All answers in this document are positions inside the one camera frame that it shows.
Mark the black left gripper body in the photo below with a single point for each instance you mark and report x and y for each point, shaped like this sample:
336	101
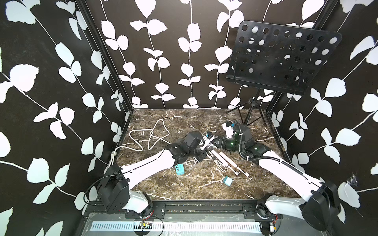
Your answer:
197	153

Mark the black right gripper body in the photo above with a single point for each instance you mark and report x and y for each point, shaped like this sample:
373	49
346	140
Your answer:
231	145

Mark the pink electric toothbrush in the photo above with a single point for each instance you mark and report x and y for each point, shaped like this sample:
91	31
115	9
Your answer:
226	158

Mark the teal wall charger cube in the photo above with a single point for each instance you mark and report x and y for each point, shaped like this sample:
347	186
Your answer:
227	181

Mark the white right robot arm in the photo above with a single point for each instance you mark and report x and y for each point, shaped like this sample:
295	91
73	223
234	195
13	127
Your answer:
305	186

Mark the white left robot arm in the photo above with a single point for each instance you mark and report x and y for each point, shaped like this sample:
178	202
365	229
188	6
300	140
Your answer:
115	188

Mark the teal power strip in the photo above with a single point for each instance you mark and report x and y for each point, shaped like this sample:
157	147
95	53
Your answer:
180	170

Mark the black music stand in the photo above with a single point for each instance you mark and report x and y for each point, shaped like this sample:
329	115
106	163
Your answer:
275	57

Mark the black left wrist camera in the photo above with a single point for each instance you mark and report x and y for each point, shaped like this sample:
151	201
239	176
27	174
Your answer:
193	139

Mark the black front rail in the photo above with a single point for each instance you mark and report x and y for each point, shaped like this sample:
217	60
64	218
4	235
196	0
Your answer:
266	208

